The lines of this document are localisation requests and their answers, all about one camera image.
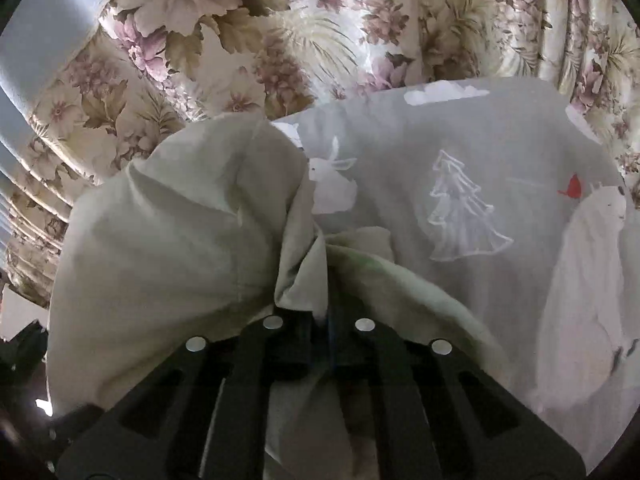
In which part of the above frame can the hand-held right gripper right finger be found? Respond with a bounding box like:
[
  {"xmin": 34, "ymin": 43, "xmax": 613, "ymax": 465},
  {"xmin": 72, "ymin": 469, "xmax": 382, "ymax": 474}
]
[{"xmin": 329, "ymin": 305, "xmax": 587, "ymax": 480}]

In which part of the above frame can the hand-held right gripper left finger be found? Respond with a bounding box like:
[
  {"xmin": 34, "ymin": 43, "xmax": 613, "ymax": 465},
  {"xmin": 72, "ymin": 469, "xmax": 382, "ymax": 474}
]
[{"xmin": 57, "ymin": 305, "xmax": 330, "ymax": 480}]

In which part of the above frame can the beige jacket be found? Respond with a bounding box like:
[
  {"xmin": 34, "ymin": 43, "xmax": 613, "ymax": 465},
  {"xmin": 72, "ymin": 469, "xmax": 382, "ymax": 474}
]
[{"xmin": 47, "ymin": 110, "xmax": 516, "ymax": 480}]

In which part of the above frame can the grey printed bed sheet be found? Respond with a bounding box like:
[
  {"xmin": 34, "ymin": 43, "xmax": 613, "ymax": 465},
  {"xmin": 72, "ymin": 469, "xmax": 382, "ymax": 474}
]
[{"xmin": 270, "ymin": 77, "xmax": 640, "ymax": 476}]

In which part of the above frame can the floral curtain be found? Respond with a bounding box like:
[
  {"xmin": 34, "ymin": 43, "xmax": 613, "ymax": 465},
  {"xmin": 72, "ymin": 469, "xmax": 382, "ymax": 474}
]
[{"xmin": 0, "ymin": 0, "xmax": 640, "ymax": 311}]

